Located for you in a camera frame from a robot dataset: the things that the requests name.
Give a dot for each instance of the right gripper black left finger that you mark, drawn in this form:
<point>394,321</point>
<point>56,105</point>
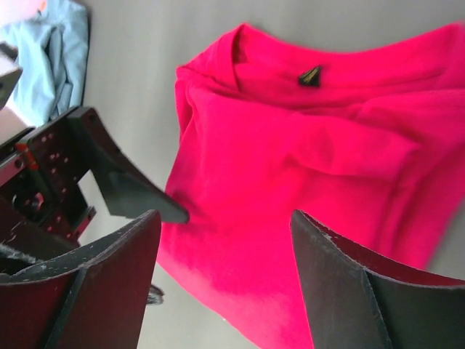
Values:
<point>92,297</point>

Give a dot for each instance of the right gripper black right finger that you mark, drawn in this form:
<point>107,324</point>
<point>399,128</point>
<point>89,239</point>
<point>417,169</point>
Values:
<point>357,298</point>

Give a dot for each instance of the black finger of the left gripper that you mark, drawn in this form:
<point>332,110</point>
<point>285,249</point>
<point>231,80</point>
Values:
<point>126,191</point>
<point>23,243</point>

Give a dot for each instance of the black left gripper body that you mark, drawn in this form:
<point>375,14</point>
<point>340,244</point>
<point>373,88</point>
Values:
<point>40,171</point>

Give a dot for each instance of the crimson red t-shirt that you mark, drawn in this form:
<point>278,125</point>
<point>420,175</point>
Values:
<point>369,143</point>

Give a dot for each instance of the folded blue-grey t-shirt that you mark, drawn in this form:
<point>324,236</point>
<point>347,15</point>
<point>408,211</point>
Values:
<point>53,49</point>

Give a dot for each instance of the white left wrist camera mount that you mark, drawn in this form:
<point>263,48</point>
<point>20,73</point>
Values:
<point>12,121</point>

